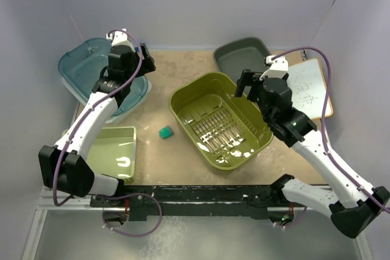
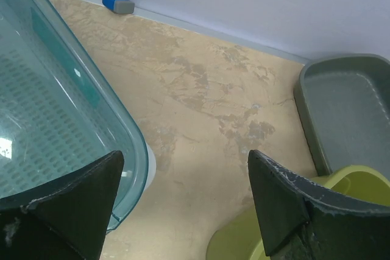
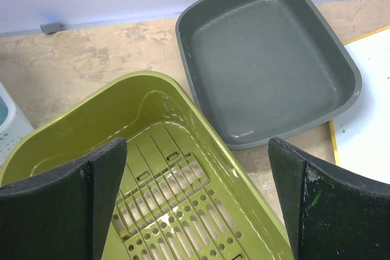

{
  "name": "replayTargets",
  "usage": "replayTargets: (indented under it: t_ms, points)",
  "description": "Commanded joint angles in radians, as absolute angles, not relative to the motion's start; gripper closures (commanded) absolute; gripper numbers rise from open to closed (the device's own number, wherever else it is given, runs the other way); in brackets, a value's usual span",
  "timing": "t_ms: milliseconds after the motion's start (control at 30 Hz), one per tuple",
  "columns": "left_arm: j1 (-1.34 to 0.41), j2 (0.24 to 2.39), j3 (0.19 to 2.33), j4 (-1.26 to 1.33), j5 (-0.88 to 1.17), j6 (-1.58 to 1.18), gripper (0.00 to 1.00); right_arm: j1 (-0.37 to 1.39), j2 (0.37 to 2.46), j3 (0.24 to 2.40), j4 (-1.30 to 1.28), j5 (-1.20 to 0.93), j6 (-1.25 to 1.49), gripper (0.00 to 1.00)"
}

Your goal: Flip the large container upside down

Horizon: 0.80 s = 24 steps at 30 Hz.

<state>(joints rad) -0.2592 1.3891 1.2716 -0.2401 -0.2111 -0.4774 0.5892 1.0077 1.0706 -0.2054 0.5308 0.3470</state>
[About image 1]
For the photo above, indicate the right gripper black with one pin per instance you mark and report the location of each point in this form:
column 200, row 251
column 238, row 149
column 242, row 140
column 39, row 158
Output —
column 249, row 78

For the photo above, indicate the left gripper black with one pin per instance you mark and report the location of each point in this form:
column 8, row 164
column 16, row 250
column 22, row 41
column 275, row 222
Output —
column 147, row 63

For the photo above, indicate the grey plastic tray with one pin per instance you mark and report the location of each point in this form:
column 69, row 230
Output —
column 246, row 53

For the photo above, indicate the large olive green basket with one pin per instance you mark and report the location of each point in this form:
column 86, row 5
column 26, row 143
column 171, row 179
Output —
column 227, row 130

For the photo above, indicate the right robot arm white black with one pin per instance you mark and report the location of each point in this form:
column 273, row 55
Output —
column 351, row 203

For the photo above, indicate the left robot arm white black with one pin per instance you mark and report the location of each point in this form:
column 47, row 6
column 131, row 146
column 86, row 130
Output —
column 64, row 165

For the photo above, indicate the blue transparent basket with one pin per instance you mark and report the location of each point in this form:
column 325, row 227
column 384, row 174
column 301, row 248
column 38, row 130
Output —
column 80, row 69

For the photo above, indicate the small teal green block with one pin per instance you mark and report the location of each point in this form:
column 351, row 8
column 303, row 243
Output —
column 166, row 132

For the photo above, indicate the light green plastic tray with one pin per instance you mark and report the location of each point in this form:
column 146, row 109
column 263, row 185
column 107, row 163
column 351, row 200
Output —
column 113, row 153

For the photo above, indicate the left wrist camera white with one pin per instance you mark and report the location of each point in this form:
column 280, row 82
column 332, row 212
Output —
column 119, row 37

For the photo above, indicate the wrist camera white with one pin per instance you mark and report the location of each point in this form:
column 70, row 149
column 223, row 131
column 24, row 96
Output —
column 119, row 37
column 277, row 67

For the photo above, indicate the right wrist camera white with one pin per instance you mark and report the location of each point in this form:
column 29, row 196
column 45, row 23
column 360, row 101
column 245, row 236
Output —
column 277, row 67

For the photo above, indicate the whiteboard with yellow frame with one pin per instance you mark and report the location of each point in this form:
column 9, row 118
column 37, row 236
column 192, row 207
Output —
column 307, row 82

